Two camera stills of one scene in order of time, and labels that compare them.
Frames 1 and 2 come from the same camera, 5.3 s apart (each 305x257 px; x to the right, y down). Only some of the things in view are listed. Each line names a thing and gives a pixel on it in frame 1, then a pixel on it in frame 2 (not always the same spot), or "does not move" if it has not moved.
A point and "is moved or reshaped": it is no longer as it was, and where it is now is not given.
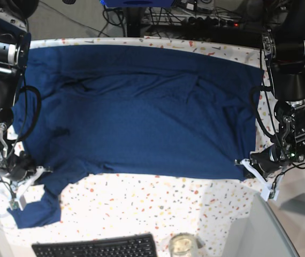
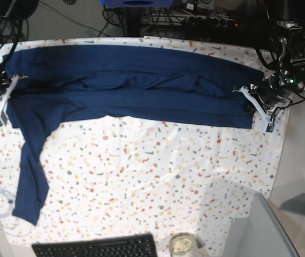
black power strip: x=207 y=22 does not move
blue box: x=129 y=4 does not move
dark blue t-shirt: x=168 y=112 is moved or reshaped
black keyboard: x=136 y=246 does not move
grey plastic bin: x=262 y=234 does not move
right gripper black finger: x=249 y=175 → x=250 y=107
